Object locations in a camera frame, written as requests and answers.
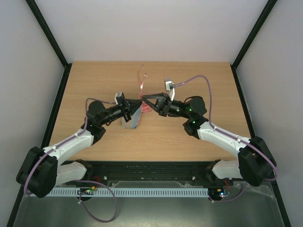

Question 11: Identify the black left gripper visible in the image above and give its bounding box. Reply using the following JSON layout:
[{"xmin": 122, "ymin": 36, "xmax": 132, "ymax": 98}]
[{"xmin": 99, "ymin": 97, "xmax": 143, "ymax": 126}]

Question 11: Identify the light blue cleaning cloth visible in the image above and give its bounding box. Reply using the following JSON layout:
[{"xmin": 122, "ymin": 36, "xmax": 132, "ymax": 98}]
[{"xmin": 131, "ymin": 110, "xmax": 142, "ymax": 130}]

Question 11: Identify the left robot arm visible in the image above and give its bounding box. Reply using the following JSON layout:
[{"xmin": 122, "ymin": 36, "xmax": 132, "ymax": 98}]
[{"xmin": 16, "ymin": 94, "xmax": 142, "ymax": 198}]

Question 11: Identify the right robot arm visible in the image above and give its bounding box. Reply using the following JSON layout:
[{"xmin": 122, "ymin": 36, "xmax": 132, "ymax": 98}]
[{"xmin": 142, "ymin": 93, "xmax": 276, "ymax": 186}]

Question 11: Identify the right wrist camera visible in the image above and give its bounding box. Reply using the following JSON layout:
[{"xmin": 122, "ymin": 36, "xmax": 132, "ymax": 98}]
[{"xmin": 164, "ymin": 79, "xmax": 175, "ymax": 101}]

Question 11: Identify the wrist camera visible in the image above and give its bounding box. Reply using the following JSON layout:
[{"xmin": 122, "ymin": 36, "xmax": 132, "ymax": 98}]
[
  {"xmin": 164, "ymin": 79, "xmax": 175, "ymax": 101},
  {"xmin": 115, "ymin": 92, "xmax": 125, "ymax": 105}
]

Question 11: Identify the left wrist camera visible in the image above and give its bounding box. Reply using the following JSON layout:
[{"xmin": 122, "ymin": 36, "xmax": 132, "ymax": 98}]
[{"xmin": 115, "ymin": 92, "xmax": 125, "ymax": 105}]

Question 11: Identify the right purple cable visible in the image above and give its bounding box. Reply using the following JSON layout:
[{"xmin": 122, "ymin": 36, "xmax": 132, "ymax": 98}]
[{"xmin": 174, "ymin": 75, "xmax": 278, "ymax": 204}]

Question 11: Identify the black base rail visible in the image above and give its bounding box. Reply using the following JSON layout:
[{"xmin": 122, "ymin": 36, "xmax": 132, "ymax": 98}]
[{"xmin": 56, "ymin": 160, "xmax": 277, "ymax": 187}]

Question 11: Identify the white slotted cable duct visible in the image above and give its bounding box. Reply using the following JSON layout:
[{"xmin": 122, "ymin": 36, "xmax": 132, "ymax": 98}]
[{"xmin": 47, "ymin": 188, "xmax": 208, "ymax": 198}]

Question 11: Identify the black enclosure frame post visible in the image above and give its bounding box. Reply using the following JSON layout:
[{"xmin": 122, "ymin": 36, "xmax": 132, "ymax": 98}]
[{"xmin": 25, "ymin": 0, "xmax": 73, "ymax": 68}]

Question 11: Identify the metal base plate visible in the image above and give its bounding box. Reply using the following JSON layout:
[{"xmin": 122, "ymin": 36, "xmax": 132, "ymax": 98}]
[{"xmin": 14, "ymin": 183, "xmax": 284, "ymax": 227}]

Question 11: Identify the right black frame post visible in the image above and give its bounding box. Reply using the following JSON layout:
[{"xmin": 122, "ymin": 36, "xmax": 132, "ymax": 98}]
[{"xmin": 231, "ymin": 0, "xmax": 279, "ymax": 69}]

